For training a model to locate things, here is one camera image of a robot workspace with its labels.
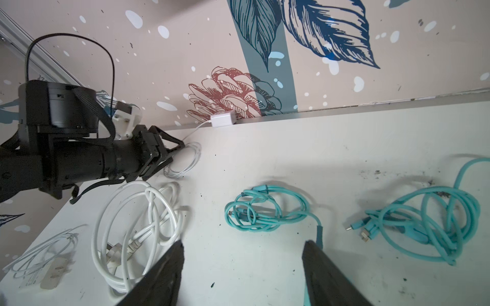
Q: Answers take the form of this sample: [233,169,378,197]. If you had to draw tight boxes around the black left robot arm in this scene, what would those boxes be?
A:
[1,79,185,203]

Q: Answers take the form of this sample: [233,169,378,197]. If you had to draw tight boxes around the teal charger round plug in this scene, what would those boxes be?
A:
[346,158,489,266]

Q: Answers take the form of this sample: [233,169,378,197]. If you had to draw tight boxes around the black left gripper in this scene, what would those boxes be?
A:
[111,124,185,182]

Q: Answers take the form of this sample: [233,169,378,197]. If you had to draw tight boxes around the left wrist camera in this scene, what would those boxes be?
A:
[112,101,142,140]

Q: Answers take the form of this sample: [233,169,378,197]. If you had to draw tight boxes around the thin white cable adapter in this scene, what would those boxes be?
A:
[3,224,86,290]

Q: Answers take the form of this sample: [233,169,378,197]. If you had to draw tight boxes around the white charger with cable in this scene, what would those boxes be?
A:
[163,110,237,180]

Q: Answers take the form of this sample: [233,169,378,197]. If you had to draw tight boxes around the white power strip cord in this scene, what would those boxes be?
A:
[91,180,185,295]

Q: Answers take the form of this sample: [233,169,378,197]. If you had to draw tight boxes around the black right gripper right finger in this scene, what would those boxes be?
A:
[302,240,371,306]

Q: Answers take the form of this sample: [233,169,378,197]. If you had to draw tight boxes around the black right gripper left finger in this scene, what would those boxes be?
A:
[117,240,185,306]

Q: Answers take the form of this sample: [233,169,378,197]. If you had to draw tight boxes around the teal charger with cable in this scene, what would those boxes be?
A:
[224,185,325,306]

